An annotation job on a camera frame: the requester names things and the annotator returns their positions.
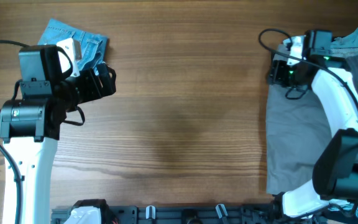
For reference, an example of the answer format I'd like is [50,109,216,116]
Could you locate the grey shorts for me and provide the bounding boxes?
[265,85,331,194]

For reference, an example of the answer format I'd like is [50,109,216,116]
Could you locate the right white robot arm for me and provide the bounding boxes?
[266,60,358,220]

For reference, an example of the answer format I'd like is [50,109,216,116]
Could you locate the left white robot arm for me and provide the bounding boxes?
[0,45,116,223]

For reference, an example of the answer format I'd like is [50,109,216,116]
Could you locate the folded blue denim shorts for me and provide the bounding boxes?
[38,19,108,75]

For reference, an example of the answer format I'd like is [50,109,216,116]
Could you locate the light blue shirt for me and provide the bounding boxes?
[331,28,358,58]

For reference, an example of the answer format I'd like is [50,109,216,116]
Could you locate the black mounting rail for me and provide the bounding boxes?
[50,203,328,224]

